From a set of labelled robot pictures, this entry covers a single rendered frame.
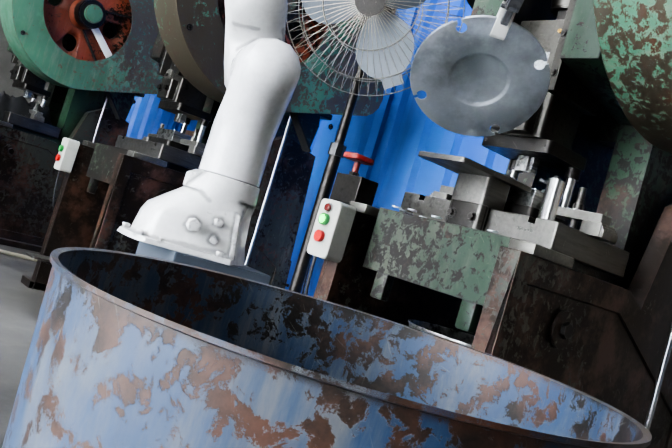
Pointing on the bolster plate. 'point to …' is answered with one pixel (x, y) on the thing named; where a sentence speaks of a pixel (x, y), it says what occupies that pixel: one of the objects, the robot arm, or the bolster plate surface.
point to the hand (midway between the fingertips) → (503, 20)
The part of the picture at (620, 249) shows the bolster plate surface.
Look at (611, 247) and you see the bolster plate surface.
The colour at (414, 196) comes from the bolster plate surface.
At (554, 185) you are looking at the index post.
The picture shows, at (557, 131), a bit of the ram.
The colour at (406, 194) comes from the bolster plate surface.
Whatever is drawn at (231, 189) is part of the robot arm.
